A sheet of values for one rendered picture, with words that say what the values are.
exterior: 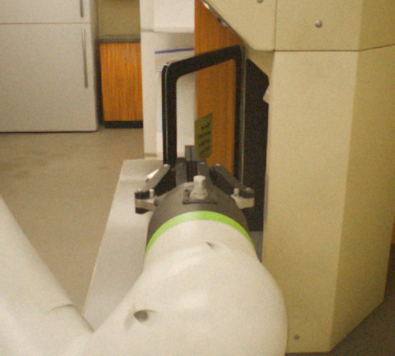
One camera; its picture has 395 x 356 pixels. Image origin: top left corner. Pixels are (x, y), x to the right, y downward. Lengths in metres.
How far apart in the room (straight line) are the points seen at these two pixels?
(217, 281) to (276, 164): 0.44
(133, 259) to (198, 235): 0.79
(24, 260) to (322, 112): 0.46
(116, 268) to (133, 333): 0.79
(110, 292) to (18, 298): 0.64
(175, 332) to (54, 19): 5.45
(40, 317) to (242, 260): 0.16
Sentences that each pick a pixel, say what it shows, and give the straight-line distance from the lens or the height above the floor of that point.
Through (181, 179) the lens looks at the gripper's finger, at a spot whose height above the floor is 1.29.
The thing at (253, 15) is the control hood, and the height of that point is 1.45.
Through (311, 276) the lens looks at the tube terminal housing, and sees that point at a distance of 0.84.
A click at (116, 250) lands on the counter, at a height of 0.94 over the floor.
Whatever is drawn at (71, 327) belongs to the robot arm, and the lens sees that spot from 0.42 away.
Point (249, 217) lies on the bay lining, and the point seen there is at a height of 1.05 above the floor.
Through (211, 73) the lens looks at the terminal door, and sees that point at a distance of 0.89.
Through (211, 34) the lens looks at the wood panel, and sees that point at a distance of 1.08.
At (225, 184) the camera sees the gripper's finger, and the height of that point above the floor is 1.28.
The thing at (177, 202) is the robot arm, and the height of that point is 1.32.
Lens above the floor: 1.49
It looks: 18 degrees down
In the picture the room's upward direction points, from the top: straight up
